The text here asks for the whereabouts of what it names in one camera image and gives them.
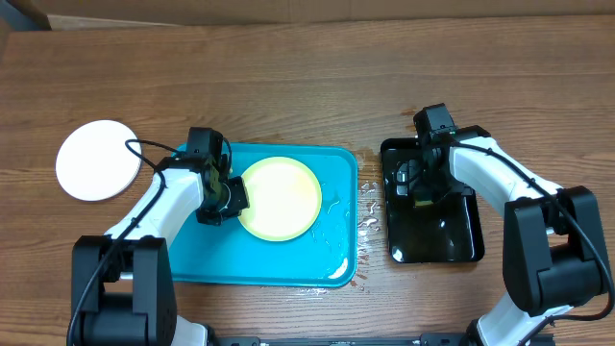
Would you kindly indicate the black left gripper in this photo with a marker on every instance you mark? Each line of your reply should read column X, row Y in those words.
column 241, row 202

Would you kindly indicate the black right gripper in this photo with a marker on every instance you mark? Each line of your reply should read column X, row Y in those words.
column 421, row 187

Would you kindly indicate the yellow green sponge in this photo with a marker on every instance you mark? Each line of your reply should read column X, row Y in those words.
column 422, row 201

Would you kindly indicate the yellow plate with ketchup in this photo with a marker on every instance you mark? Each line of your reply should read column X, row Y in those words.
column 284, row 196

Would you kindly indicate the white plate with ketchup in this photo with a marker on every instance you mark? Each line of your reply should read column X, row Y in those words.
column 98, row 160

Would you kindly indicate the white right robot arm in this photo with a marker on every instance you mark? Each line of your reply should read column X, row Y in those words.
column 554, row 253

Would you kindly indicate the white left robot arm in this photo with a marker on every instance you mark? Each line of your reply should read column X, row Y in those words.
column 122, row 291

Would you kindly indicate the black water tray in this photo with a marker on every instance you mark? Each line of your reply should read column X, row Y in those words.
column 449, row 231

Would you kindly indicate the teal plastic tray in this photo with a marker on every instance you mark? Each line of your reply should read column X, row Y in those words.
column 324, row 256

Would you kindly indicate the cardboard back panel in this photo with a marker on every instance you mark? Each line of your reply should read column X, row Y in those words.
column 206, row 12

